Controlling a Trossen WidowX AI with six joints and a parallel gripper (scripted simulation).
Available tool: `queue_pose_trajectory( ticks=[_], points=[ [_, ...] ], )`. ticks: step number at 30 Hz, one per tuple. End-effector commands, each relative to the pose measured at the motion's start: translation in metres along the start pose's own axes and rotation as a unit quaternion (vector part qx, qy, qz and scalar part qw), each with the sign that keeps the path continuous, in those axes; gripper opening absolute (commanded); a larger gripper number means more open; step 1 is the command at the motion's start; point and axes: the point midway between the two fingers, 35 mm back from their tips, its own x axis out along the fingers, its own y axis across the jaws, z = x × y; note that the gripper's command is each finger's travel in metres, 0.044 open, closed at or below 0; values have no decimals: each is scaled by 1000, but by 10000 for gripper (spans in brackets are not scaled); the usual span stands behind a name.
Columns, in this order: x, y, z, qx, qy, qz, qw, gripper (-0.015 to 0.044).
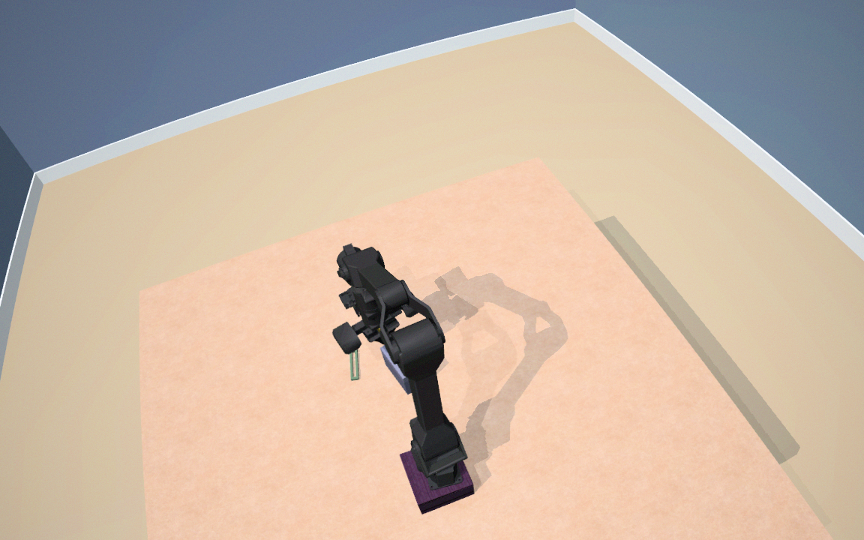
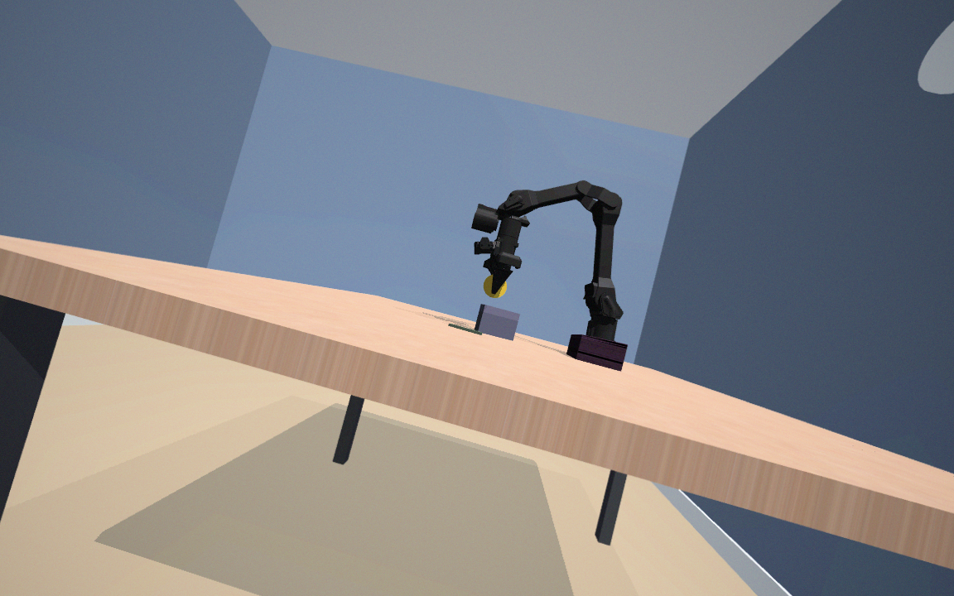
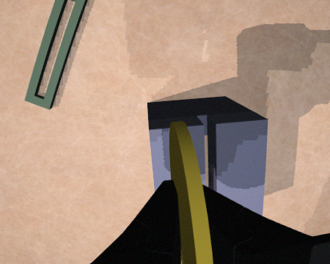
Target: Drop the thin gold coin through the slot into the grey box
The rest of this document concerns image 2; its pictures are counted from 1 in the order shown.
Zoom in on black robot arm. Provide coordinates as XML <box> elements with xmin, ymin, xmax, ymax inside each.
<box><xmin>471</xmin><ymin>180</ymin><xmax>624</xmax><ymax>342</ymax></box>

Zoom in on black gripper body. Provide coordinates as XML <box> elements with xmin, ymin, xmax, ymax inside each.
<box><xmin>483</xmin><ymin>234</ymin><xmax>522</xmax><ymax>270</ymax></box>

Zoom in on gold coin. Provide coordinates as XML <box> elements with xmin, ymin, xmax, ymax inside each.
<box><xmin>484</xmin><ymin>275</ymin><xmax>507</xmax><ymax>298</ymax></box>

